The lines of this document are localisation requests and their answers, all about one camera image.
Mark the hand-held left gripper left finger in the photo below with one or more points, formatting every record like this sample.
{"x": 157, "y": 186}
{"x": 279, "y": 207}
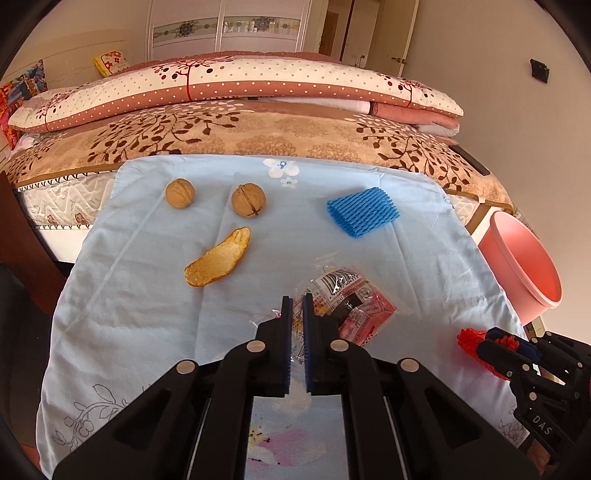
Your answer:
{"x": 287, "y": 350}

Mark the orange peel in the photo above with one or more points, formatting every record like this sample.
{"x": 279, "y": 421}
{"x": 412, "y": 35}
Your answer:
{"x": 217, "y": 263}

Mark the dark wooden furniture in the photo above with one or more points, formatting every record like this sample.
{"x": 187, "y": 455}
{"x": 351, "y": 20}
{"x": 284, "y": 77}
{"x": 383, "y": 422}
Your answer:
{"x": 23, "y": 240}

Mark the white headboard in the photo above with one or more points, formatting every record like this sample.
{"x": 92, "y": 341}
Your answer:
{"x": 74, "y": 60}

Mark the yellow floral pillow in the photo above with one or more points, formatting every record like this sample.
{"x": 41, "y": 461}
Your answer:
{"x": 111, "y": 62}

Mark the light blue floral cloth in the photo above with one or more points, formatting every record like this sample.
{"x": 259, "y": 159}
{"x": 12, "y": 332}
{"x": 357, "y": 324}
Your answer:
{"x": 161, "y": 300}

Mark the red dotted bed cover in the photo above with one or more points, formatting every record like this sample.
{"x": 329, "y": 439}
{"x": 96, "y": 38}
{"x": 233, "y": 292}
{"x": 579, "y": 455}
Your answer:
{"x": 304, "y": 55}

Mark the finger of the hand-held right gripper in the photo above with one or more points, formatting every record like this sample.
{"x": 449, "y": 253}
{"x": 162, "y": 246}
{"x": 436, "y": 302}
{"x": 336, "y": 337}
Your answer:
{"x": 563, "y": 364}
{"x": 526, "y": 392}

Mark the pink plastic bucket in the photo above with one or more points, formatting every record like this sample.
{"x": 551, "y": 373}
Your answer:
{"x": 521, "y": 258}

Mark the walnut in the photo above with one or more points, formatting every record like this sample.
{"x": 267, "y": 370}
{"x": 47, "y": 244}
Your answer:
{"x": 180, "y": 194}
{"x": 248, "y": 199}

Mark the brown leaf-print blanket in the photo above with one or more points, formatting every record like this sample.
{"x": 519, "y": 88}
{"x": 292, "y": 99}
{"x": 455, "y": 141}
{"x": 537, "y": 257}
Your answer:
{"x": 277, "y": 134}

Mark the colourful printed cushion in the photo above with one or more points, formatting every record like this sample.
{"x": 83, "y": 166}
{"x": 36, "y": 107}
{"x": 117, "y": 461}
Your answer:
{"x": 21, "y": 101}

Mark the folded pink blanket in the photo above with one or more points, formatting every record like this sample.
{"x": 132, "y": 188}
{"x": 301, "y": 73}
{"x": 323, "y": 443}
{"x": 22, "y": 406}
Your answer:
{"x": 415, "y": 117}

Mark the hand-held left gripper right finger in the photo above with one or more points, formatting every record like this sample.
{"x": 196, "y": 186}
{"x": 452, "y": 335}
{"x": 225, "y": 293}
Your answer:
{"x": 308, "y": 350}

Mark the cream door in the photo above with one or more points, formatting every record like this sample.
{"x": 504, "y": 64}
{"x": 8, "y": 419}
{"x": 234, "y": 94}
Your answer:
{"x": 392, "y": 32}

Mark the red clear snack wrapper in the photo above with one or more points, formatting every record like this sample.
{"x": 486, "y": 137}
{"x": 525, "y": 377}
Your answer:
{"x": 358, "y": 302}

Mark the folded tree-print quilt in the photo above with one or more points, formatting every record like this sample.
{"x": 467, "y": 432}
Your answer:
{"x": 231, "y": 78}

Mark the black phone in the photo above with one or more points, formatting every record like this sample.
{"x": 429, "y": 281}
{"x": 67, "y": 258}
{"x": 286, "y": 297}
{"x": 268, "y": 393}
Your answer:
{"x": 470, "y": 160}

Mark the wooden bed frame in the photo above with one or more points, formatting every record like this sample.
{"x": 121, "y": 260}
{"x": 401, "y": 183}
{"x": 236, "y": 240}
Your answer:
{"x": 485, "y": 214}

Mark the blue foam fruit net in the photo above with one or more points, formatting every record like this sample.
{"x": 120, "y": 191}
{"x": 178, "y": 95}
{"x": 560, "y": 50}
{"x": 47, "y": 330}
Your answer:
{"x": 362, "y": 210}

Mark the white wardrobe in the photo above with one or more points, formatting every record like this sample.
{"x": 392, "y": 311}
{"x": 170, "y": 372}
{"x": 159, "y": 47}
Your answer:
{"x": 231, "y": 23}

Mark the black wall bracket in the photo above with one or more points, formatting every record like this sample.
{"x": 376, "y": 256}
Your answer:
{"x": 539, "y": 70}

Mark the red foam fruit net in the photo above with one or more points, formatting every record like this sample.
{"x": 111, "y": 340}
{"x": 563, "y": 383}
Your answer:
{"x": 468, "y": 341}

